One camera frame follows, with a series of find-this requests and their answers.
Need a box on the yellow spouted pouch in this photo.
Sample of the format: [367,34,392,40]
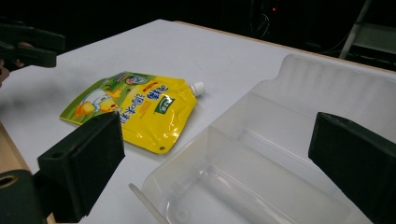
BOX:
[59,71,206,155]

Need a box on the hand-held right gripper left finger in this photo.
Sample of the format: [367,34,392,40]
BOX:
[36,111,126,224]

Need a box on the thin hanging cable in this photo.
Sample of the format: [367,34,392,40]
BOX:
[257,13,271,39]

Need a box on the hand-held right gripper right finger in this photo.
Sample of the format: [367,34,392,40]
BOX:
[307,111,396,224]

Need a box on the clear plastic storage bin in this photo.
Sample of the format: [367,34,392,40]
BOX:
[129,52,396,224]

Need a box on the grey metal stand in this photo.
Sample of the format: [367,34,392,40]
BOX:
[338,0,396,60]

